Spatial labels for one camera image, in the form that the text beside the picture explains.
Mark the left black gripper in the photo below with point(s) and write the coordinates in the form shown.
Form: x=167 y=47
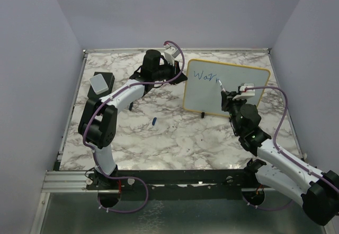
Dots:
x=175 y=70

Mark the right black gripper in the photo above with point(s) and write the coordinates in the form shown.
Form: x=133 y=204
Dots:
x=228 y=99

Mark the white whiteboard marker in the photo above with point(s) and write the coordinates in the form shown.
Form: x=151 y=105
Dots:
x=221 y=85

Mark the yellow framed whiteboard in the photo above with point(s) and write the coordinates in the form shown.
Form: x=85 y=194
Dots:
x=202 y=92

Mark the blue marker cap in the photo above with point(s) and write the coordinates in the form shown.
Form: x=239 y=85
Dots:
x=154 y=121

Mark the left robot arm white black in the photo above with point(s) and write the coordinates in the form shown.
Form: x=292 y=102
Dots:
x=99 y=119

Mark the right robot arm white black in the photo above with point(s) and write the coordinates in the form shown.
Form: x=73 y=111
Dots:
x=314 y=190

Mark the grey whiteboard eraser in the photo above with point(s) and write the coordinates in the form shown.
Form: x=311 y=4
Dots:
x=98 y=84

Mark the black box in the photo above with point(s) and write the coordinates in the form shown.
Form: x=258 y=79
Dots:
x=109 y=78

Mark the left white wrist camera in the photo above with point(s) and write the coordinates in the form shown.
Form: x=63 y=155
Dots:
x=170 y=53

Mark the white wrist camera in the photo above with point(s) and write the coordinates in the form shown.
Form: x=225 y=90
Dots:
x=245 y=91
x=170 y=53

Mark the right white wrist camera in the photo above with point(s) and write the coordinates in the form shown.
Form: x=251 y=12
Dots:
x=245 y=91

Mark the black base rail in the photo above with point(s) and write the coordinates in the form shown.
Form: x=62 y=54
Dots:
x=175 y=184

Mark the aluminium extrusion rail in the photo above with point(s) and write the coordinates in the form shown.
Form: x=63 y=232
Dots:
x=64 y=182

